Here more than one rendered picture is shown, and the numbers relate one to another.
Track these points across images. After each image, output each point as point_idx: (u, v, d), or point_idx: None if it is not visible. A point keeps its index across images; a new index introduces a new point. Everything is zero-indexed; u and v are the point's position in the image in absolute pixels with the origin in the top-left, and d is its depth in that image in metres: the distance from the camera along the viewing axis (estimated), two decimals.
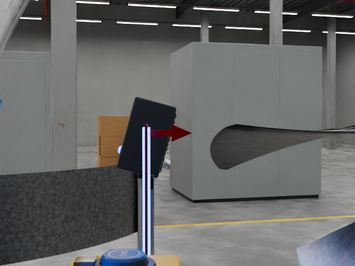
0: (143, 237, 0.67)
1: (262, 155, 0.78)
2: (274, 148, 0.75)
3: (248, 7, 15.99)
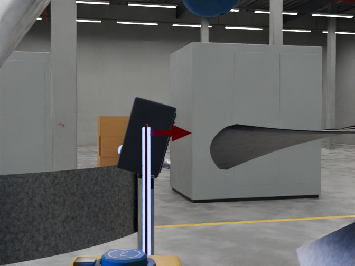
0: (143, 237, 0.67)
1: (262, 155, 0.78)
2: (274, 148, 0.75)
3: (248, 7, 15.99)
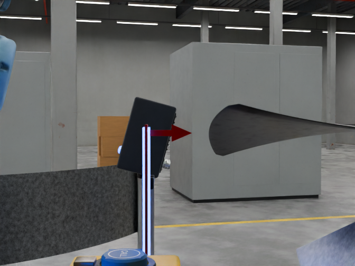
0: (143, 237, 0.67)
1: (259, 145, 0.78)
2: (273, 139, 0.75)
3: (248, 7, 15.99)
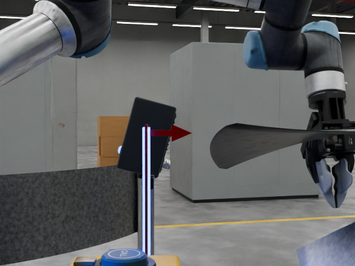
0: (143, 237, 0.67)
1: None
2: None
3: (248, 7, 15.99)
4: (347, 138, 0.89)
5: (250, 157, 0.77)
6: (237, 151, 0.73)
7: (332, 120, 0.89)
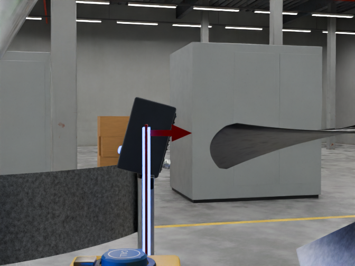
0: (143, 237, 0.67)
1: None
2: None
3: (248, 7, 15.99)
4: None
5: (250, 157, 0.77)
6: (237, 151, 0.73)
7: None
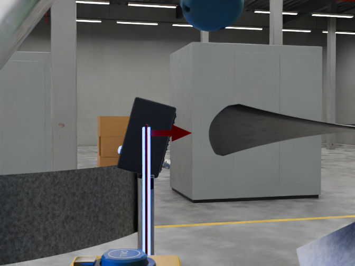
0: (143, 237, 0.67)
1: None
2: None
3: (248, 7, 15.99)
4: None
5: (248, 145, 0.77)
6: (236, 138, 0.73)
7: None
